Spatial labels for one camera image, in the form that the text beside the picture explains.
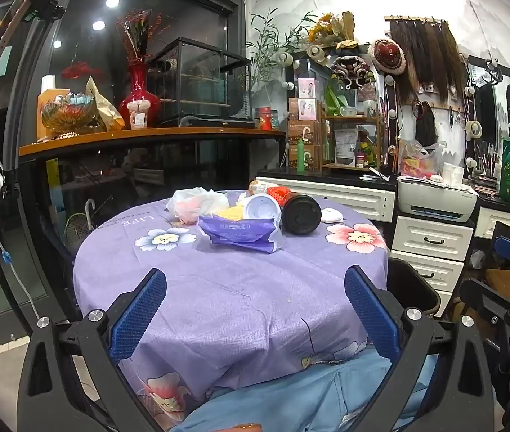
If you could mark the white drink bottle orange label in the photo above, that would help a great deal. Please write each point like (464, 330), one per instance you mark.
(257, 185)

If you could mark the teal jar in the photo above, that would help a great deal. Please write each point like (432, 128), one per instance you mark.
(275, 119)

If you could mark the hanging hair extensions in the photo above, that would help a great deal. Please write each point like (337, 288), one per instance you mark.
(426, 63)

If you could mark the yellow foam fruit net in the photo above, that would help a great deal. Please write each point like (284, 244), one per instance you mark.
(232, 212)

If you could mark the green plastic bottle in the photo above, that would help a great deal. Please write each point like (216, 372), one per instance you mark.
(301, 157)

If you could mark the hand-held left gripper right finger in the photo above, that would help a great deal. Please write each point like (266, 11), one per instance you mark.
(372, 315)

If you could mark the clear plastic dessert cup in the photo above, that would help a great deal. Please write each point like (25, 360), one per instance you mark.
(139, 114)

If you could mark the red tin can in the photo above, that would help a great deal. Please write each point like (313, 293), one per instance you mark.
(264, 118)

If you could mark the white stacked drawer unit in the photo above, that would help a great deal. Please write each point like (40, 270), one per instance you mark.
(430, 238)

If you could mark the purple snack bag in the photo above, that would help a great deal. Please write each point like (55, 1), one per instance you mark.
(237, 231)

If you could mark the clear plastic bag of snacks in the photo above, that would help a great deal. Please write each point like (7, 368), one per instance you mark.
(419, 162)

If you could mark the large vanity mirror with bulbs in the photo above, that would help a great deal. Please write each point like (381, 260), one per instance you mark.
(484, 112)

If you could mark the glass lotus bowl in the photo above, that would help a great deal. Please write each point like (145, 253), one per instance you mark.
(68, 112)

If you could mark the gold snack bag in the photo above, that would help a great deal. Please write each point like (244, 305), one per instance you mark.
(102, 108)

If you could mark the round table, purple floral cloth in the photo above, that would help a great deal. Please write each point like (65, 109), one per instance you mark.
(237, 288)

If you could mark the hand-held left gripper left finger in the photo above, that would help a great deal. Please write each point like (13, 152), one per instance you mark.
(140, 315)

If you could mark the white printer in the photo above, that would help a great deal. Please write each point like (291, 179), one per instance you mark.
(435, 200)

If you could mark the person's blue clothing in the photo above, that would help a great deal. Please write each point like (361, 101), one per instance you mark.
(246, 405)

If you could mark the badminton racket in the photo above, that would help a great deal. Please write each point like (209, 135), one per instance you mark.
(75, 234)

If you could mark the long white drawer cabinet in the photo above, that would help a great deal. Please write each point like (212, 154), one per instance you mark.
(327, 198)

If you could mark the ornate headdress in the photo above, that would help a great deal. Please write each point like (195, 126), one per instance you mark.
(352, 72)

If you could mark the green bamboo plant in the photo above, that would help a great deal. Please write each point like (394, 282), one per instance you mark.
(268, 49)

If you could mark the photo card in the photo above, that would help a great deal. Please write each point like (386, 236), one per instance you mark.
(307, 86)

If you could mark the red dried branches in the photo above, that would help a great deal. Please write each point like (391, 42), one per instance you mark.
(140, 31)

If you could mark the white plastic bag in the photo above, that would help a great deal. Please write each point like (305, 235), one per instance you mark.
(192, 204)

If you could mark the white round plastic cup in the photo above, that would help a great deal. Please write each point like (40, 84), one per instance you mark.
(261, 209)

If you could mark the red vase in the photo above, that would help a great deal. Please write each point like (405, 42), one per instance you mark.
(140, 90)

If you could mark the small vanity mirror with bulbs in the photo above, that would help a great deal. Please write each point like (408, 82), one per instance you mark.
(293, 76)

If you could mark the red hanging ornament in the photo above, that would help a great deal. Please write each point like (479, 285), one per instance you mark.
(75, 69)

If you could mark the yellow flower bouquet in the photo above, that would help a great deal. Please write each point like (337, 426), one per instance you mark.
(331, 29)

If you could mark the black lidded jar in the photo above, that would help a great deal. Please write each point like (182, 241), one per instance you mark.
(301, 213)

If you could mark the orange foam fruit net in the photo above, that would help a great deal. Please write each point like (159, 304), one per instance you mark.
(277, 192)

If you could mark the wooden shelf rack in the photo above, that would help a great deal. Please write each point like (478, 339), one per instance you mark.
(349, 122)

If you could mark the brown packet white label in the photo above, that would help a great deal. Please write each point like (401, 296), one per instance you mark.
(345, 146)

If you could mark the wooden topped black counter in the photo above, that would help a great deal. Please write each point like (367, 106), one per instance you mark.
(147, 137)

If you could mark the white tissue roll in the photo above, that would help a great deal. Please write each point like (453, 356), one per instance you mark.
(452, 173)

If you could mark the smartphone in clamp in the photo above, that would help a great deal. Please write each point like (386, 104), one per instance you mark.
(12, 22)

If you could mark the white vanity drawer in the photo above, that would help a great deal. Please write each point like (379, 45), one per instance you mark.
(491, 220)

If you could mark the brown coffee box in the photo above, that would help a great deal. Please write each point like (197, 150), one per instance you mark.
(311, 157)
(303, 132)

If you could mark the black trash bin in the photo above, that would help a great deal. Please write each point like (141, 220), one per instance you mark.
(410, 288)

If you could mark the white tube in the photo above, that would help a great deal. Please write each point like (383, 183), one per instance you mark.
(379, 173)

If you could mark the pink white box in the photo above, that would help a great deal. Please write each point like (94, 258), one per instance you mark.
(307, 109)

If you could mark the red embroidered hat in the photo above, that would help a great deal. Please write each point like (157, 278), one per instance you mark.
(389, 56)

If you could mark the dark hanging wig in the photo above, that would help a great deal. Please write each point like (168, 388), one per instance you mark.
(426, 126)

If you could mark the glass display case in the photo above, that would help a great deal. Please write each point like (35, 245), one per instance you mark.
(196, 85)

